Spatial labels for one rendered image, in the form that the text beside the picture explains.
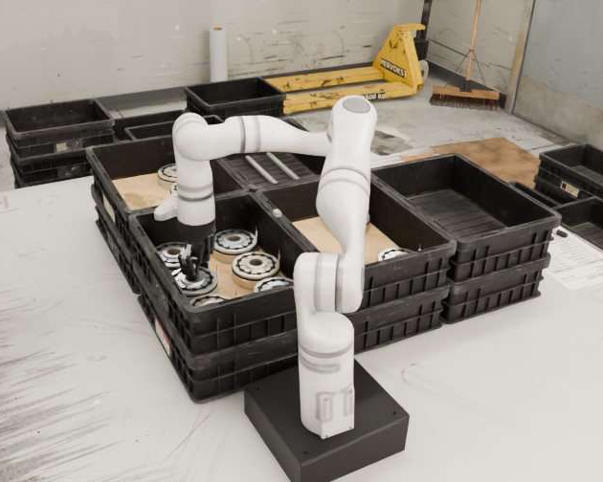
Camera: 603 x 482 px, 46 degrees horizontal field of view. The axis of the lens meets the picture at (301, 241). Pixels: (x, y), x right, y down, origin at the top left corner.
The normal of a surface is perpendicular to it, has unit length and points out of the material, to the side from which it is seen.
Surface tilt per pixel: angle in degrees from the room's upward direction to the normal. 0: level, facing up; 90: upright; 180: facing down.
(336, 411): 89
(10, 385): 0
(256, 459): 0
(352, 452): 90
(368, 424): 4
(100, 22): 90
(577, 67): 90
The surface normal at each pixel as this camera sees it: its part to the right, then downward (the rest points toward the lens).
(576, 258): 0.04, -0.86
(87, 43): 0.48, 0.46
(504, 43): -0.87, 0.22
